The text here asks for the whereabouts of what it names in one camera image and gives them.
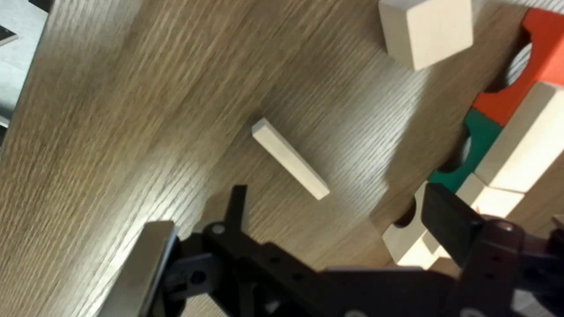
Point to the natural wooden cube block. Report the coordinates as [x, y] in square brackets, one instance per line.
[426, 29]

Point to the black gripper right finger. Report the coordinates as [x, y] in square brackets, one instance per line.
[452, 217]

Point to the thin natural wooden stick block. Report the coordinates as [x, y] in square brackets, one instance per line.
[292, 159]

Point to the green wooden arch block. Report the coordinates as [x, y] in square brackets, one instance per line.
[486, 133]

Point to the orange wooden arch block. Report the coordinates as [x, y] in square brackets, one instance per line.
[549, 41]

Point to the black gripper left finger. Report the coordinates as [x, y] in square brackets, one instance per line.
[239, 205]

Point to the natural wooden arch block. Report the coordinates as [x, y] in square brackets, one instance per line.
[496, 201]

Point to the long natural wooden block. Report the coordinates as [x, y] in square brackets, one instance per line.
[530, 142]

